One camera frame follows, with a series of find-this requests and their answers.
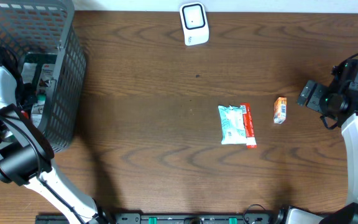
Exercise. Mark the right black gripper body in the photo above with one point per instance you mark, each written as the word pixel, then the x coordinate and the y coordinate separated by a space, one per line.
pixel 319 98

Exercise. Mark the orange tissue packet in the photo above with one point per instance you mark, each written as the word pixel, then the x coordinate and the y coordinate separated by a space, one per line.
pixel 280 110

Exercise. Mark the red Nescafe stick sachet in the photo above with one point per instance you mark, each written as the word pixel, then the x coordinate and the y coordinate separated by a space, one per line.
pixel 249 127

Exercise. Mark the mint green wet wipes pack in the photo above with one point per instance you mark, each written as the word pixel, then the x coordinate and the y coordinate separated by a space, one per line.
pixel 232 124

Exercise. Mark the green white 3M package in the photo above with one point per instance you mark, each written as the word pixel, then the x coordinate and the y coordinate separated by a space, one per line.
pixel 37 71

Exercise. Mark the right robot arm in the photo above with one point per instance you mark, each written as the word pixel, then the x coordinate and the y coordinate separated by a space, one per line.
pixel 340 103

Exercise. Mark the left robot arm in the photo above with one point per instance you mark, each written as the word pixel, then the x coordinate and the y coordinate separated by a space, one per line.
pixel 27 158

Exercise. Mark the white barcode scanner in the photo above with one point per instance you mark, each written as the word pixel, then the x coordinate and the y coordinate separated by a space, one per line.
pixel 194 23

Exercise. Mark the grey plastic mesh basket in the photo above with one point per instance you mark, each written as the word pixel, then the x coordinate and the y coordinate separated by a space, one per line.
pixel 37 29

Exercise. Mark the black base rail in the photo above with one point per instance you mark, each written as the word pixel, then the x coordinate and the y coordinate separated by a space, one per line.
pixel 247 218

